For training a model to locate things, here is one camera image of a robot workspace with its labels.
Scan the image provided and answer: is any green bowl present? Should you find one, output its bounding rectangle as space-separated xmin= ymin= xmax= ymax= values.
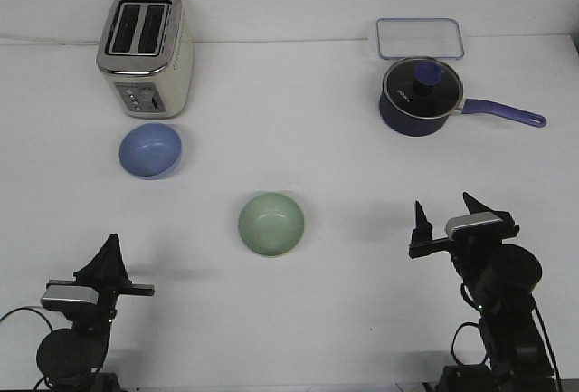
xmin=238 ymin=192 xmax=305 ymax=257

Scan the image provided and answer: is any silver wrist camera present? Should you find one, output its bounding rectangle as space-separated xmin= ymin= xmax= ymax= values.
xmin=445 ymin=212 xmax=502 ymax=240
xmin=41 ymin=285 xmax=99 ymax=312

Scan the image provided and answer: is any glass pot lid blue knob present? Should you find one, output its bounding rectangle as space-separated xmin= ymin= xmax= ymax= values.
xmin=383 ymin=57 xmax=463 ymax=119

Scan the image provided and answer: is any clear blue-rimmed container lid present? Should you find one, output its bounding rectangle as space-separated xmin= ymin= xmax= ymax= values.
xmin=375 ymin=17 xmax=465 ymax=60

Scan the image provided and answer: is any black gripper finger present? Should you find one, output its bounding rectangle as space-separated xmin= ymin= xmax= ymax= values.
xmin=73 ymin=235 xmax=116 ymax=276
xmin=112 ymin=234 xmax=128 ymax=276
xmin=462 ymin=192 xmax=496 ymax=215
xmin=410 ymin=201 xmax=433 ymax=246

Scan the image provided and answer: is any dark blue saucepan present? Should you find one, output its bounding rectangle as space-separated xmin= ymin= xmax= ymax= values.
xmin=378 ymin=92 xmax=547 ymax=138

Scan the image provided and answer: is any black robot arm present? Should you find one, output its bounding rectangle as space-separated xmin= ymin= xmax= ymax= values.
xmin=36 ymin=234 xmax=155 ymax=391
xmin=409 ymin=193 xmax=563 ymax=391

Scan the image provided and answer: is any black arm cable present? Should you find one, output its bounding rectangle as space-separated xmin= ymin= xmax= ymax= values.
xmin=450 ymin=282 xmax=492 ymax=366
xmin=0 ymin=305 xmax=58 ymax=334

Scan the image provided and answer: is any silver two-slot toaster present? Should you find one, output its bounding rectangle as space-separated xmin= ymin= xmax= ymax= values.
xmin=96 ymin=0 xmax=194 ymax=119

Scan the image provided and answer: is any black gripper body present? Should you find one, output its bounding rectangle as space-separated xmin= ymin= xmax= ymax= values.
xmin=46 ymin=272 xmax=155 ymax=333
xmin=408 ymin=213 xmax=519 ymax=278

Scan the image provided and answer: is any blue bowl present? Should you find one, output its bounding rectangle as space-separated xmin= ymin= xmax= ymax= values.
xmin=118 ymin=122 xmax=183 ymax=180

